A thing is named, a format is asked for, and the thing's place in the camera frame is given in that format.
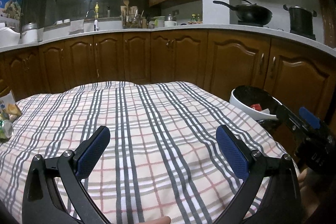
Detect black wok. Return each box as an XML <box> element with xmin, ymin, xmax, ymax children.
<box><xmin>213</xmin><ymin>0</ymin><xmax>272</xmax><ymax>27</ymax></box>

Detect white trash bin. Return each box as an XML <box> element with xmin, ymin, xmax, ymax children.
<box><xmin>230</xmin><ymin>85</ymin><xmax>281</xmax><ymax>121</ymax></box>

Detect utensil drying rack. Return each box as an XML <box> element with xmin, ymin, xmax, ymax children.
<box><xmin>120</xmin><ymin>0</ymin><xmax>147</xmax><ymax>29</ymax></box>

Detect white mug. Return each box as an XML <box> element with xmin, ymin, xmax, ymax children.
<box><xmin>164</xmin><ymin>20</ymin><xmax>177</xmax><ymax>27</ymax></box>

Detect red sauce packet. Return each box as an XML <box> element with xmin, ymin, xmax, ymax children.
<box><xmin>250</xmin><ymin>104</ymin><xmax>263</xmax><ymax>111</ymax></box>

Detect person left hand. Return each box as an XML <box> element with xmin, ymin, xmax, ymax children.
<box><xmin>139</xmin><ymin>216</ymin><xmax>171</xmax><ymax>224</ymax></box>

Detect white blue milk carton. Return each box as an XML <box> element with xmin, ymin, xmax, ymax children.
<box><xmin>1</xmin><ymin>90</ymin><xmax>22</xmax><ymax>122</ymax></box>

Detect crushed green can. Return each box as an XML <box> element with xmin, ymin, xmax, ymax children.
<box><xmin>0</xmin><ymin>120</ymin><xmax>13</xmax><ymax>140</ymax></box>

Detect wooden lower cabinets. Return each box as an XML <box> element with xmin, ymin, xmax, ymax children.
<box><xmin>1</xmin><ymin>29</ymin><xmax>335</xmax><ymax>123</ymax></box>

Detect yellow dish soap bottle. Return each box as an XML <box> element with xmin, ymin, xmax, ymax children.
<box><xmin>94</xmin><ymin>2</ymin><xmax>99</xmax><ymax>19</ymax></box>

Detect black stock pot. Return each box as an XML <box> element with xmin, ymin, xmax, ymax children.
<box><xmin>283</xmin><ymin>4</ymin><xmax>317</xmax><ymax>40</ymax></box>

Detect plaid tablecloth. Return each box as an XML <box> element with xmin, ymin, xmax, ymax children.
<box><xmin>1</xmin><ymin>81</ymin><xmax>285</xmax><ymax>223</ymax></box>

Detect person right hand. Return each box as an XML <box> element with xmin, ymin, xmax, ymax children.
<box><xmin>298</xmin><ymin>168</ymin><xmax>320</xmax><ymax>223</ymax></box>

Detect kitchen faucet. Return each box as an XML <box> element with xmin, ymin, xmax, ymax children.
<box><xmin>85</xmin><ymin>9</ymin><xmax>98</xmax><ymax>19</ymax></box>

